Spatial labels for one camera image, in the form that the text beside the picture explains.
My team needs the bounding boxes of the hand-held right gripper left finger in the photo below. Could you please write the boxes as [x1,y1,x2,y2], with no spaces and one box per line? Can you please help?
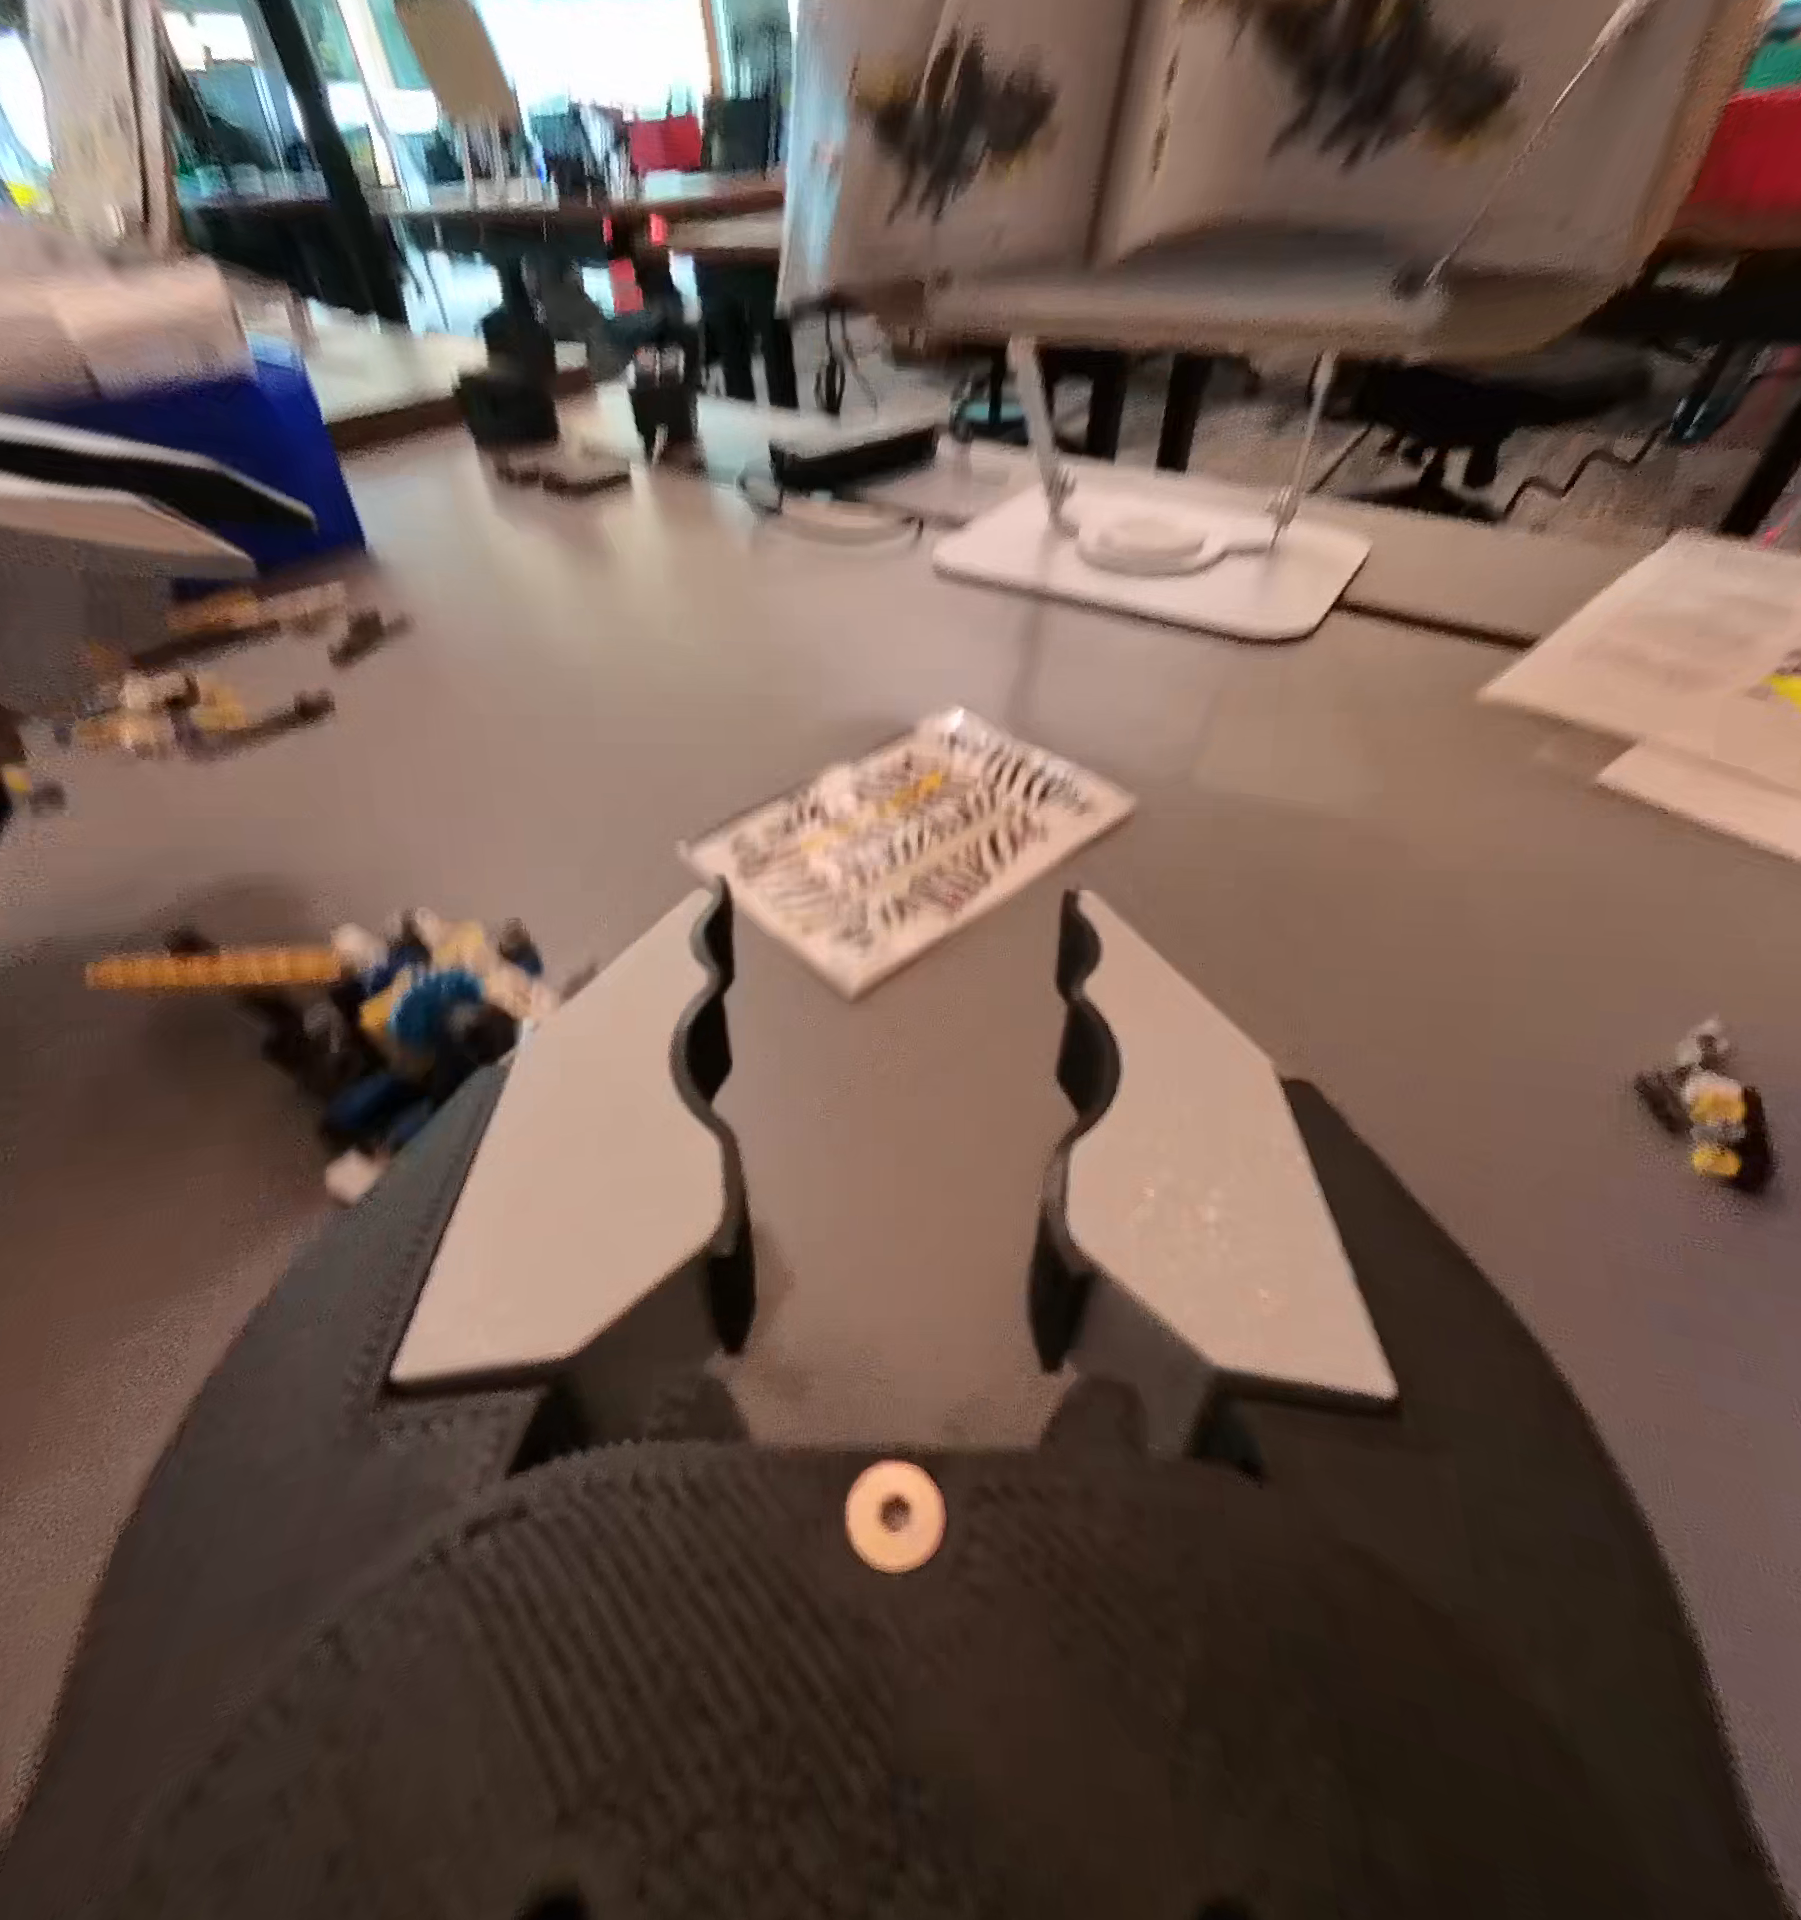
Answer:
[387,882,761,1431]

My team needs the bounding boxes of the tall black device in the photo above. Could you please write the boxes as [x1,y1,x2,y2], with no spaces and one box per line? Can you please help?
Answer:
[454,300,569,454]

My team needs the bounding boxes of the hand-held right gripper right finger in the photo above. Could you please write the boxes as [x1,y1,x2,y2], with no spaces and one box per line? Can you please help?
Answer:
[1026,886,1401,1462]

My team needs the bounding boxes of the lego instruction booklet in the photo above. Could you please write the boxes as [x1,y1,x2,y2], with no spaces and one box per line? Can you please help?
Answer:
[776,0,1764,321]

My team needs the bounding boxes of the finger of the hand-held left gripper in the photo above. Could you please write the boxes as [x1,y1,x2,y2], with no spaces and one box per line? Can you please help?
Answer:
[0,461,261,585]
[0,401,319,532]

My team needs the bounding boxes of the small grey drive box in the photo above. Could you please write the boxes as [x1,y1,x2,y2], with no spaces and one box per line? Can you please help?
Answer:
[764,407,944,493]

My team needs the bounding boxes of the black post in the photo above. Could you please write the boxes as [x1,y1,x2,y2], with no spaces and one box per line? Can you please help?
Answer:
[252,0,410,324]

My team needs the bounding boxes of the white booklet stand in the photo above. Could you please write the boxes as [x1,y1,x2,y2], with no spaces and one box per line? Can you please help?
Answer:
[922,0,1779,644]

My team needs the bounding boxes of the white plastic bag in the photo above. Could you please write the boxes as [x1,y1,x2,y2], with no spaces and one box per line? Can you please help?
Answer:
[0,248,264,414]

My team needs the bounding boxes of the scattered lego pieces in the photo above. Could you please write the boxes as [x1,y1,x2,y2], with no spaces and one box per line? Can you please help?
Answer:
[0,574,410,820]

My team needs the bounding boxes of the black office chair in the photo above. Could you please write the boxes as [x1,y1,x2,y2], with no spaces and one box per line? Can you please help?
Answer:
[1313,332,1660,520]

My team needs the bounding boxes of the paper sheet with yellow triangle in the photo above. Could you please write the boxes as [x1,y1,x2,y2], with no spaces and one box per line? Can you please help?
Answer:
[1478,531,1801,782]

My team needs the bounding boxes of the striped sticker sheet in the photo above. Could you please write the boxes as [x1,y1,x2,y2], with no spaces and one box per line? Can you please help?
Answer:
[679,708,1139,1001]

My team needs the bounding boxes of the blue box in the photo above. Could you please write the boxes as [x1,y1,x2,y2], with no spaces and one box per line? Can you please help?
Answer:
[23,338,370,580]

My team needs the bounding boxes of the long background table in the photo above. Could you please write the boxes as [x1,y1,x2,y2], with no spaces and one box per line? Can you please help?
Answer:
[181,169,789,287]

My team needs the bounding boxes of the partly built lego model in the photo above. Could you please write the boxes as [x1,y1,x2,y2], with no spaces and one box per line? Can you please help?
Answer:
[81,905,565,1205]

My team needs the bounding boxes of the red storage bin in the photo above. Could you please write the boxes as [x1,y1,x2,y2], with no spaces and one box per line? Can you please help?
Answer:
[1681,88,1801,250]

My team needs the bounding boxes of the plain white paper sheet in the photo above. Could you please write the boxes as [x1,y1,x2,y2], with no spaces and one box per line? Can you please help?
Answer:
[1598,737,1801,887]

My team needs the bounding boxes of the small black device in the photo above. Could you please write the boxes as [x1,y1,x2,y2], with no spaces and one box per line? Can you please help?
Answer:
[627,332,704,456]

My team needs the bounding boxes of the small lego assembly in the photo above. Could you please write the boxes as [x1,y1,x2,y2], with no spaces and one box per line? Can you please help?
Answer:
[1635,1017,1779,1197]

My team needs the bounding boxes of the flat dark items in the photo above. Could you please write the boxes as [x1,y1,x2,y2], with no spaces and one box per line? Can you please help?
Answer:
[493,444,635,498]

